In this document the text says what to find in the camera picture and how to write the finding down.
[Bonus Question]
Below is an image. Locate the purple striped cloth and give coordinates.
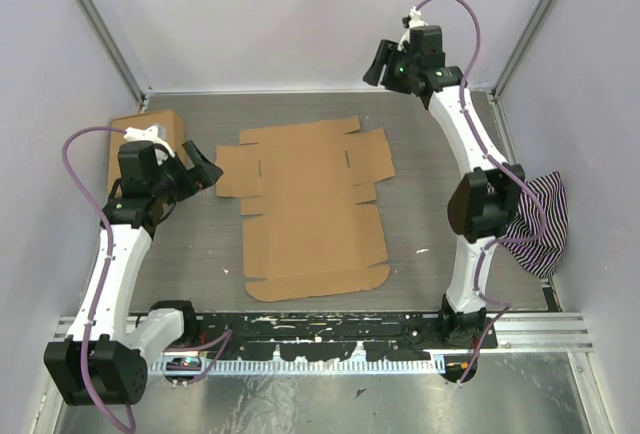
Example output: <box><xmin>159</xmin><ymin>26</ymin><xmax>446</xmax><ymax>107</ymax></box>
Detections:
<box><xmin>503</xmin><ymin>171</ymin><xmax>569</xmax><ymax>279</ymax></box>

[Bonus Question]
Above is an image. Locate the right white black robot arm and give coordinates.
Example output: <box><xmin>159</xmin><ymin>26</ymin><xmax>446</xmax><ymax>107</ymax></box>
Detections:
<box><xmin>363</xmin><ymin>20</ymin><xmax>525</xmax><ymax>349</ymax></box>

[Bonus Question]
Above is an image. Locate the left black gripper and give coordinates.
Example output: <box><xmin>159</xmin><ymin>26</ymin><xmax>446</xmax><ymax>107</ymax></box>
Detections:
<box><xmin>151</xmin><ymin>140</ymin><xmax>222</xmax><ymax>205</ymax></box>

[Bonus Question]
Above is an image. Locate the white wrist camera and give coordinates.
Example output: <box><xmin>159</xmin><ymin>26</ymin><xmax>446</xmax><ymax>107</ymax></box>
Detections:
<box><xmin>397</xmin><ymin>6</ymin><xmax>428</xmax><ymax>52</ymax></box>
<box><xmin>124</xmin><ymin>125</ymin><xmax>176</xmax><ymax>165</ymax></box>

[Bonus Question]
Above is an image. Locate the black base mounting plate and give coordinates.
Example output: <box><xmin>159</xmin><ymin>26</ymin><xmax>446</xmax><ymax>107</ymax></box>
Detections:
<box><xmin>169</xmin><ymin>311</ymin><xmax>489</xmax><ymax>362</ymax></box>

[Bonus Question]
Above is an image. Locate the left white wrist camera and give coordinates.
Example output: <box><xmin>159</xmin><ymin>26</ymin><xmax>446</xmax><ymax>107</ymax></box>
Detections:
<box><xmin>124</xmin><ymin>125</ymin><xmax>176</xmax><ymax>165</ymax></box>

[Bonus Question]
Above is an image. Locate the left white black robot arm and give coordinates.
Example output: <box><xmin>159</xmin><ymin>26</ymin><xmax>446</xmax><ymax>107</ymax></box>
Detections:
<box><xmin>44</xmin><ymin>140</ymin><xmax>223</xmax><ymax>406</ymax></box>

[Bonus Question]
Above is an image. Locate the folded brown cardboard box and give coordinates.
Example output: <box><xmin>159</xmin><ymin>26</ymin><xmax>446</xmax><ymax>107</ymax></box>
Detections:
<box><xmin>107</xmin><ymin>110</ymin><xmax>186</xmax><ymax>198</ymax></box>

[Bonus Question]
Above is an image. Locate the brown cardboard box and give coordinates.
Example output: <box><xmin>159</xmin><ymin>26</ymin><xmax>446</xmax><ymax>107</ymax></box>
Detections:
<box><xmin>107</xmin><ymin>110</ymin><xmax>186</xmax><ymax>198</ymax></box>
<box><xmin>216</xmin><ymin>116</ymin><xmax>395</xmax><ymax>302</ymax></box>

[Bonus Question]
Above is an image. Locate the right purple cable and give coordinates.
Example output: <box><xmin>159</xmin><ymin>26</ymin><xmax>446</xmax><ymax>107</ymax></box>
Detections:
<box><xmin>412</xmin><ymin>0</ymin><xmax>546</xmax><ymax>385</ymax></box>

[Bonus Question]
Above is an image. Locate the slotted grey cable duct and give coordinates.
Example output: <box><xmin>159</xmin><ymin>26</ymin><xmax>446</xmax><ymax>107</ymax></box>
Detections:
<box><xmin>149</xmin><ymin>353</ymin><xmax>448</xmax><ymax>375</ymax></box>

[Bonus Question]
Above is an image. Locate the purple cable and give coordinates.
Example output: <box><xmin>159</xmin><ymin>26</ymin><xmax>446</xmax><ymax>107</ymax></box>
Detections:
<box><xmin>412</xmin><ymin>0</ymin><xmax>546</xmax><ymax>385</ymax></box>
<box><xmin>61</xmin><ymin>126</ymin><xmax>137</xmax><ymax>433</ymax></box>

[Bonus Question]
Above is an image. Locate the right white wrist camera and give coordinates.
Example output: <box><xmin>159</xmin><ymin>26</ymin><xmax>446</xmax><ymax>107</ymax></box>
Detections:
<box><xmin>397</xmin><ymin>6</ymin><xmax>428</xmax><ymax>52</ymax></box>

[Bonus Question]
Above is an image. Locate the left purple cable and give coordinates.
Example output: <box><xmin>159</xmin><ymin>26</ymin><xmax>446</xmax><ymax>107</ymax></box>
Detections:
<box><xmin>61</xmin><ymin>126</ymin><xmax>137</xmax><ymax>433</ymax></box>

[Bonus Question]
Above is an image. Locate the aluminium front rail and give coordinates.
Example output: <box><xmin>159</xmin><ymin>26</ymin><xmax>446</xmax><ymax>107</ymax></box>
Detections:
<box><xmin>49</xmin><ymin>311</ymin><xmax>595</xmax><ymax>355</ymax></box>

